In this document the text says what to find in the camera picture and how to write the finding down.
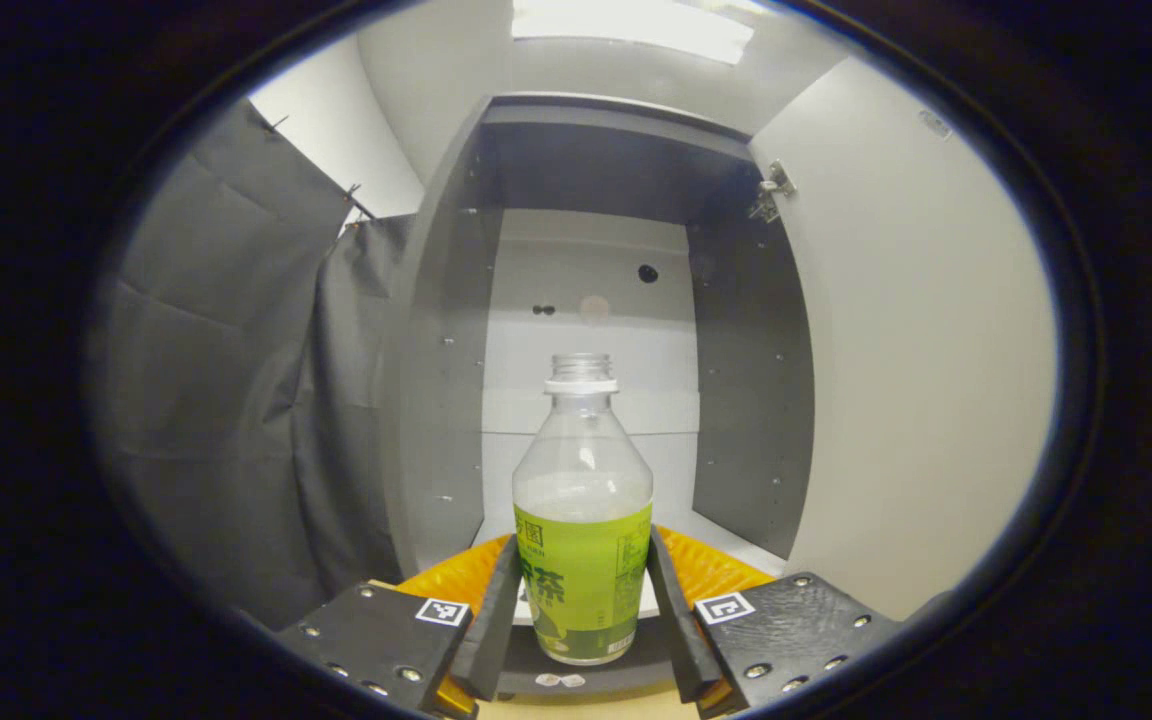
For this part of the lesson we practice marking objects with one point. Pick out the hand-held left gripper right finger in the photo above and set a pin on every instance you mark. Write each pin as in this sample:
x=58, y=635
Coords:
x=681, y=640

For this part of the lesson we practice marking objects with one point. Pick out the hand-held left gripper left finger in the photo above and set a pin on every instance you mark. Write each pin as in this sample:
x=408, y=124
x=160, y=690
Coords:
x=496, y=640

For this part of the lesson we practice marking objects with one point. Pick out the clear bottle with green label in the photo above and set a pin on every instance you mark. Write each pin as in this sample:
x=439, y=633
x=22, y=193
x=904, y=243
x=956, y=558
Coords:
x=581, y=560

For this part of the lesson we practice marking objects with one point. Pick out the grey cabinet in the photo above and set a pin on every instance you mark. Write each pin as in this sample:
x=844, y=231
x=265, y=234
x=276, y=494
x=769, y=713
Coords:
x=446, y=400

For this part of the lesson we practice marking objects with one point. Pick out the beige cabinet door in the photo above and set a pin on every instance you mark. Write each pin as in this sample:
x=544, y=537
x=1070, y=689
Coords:
x=916, y=380

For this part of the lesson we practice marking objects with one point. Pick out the metal door hinge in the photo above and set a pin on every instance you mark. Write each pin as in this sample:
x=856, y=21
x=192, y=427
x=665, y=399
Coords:
x=771, y=192

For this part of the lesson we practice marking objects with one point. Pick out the black backdrop cloth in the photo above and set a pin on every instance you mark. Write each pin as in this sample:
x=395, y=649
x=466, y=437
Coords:
x=216, y=400

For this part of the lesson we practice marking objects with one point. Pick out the large ceiling light panel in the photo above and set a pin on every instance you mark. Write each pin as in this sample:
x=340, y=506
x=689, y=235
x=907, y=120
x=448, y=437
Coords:
x=636, y=25

